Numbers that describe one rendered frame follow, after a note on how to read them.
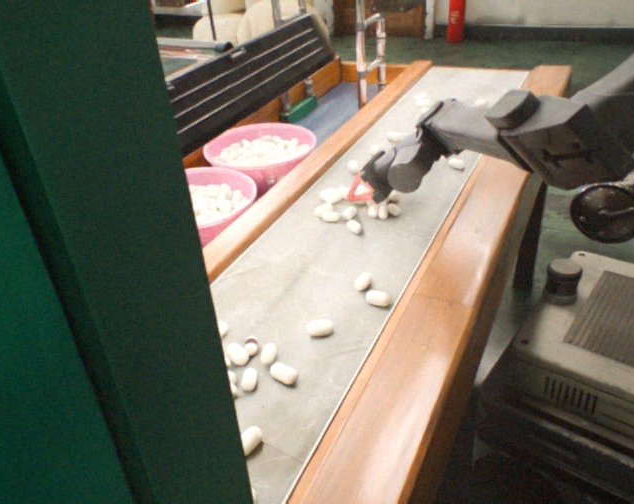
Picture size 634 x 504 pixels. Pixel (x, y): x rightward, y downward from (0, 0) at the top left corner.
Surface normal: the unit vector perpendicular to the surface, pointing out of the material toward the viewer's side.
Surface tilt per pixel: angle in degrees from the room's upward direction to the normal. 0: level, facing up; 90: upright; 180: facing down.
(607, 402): 90
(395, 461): 0
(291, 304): 0
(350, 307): 0
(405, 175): 95
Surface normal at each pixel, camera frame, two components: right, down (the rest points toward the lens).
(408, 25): -0.45, 0.51
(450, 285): -0.07, -0.84
